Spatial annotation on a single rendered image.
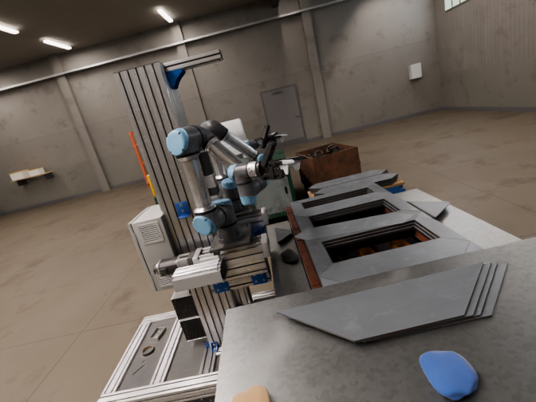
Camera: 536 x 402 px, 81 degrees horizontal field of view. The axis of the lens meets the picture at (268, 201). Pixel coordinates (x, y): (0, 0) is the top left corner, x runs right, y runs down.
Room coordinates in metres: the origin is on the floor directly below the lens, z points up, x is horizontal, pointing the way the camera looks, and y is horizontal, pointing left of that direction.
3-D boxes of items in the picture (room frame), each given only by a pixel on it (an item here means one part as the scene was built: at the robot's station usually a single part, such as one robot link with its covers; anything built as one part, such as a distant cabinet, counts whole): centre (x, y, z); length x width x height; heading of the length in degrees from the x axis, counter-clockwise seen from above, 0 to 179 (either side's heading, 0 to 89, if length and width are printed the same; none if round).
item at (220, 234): (1.64, 0.25, 1.09); 0.15 x 0.15 x 0.10
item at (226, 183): (2.14, 0.23, 1.20); 0.13 x 0.12 x 0.14; 23
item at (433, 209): (1.99, -1.09, 0.77); 0.45 x 0.20 x 0.04; 179
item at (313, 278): (1.76, -0.14, 0.80); 1.62 x 0.04 x 0.06; 179
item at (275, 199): (5.29, 0.53, 0.41); 2.02 x 1.85 x 0.82; 86
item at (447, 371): (0.51, -0.29, 1.07); 0.12 x 0.10 x 0.03; 179
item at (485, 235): (1.84, -1.09, 0.74); 1.20 x 0.26 x 0.03; 179
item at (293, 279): (1.96, -0.02, 0.67); 1.30 x 0.20 x 0.03; 179
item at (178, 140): (1.52, 0.32, 1.41); 0.15 x 0.12 x 0.55; 151
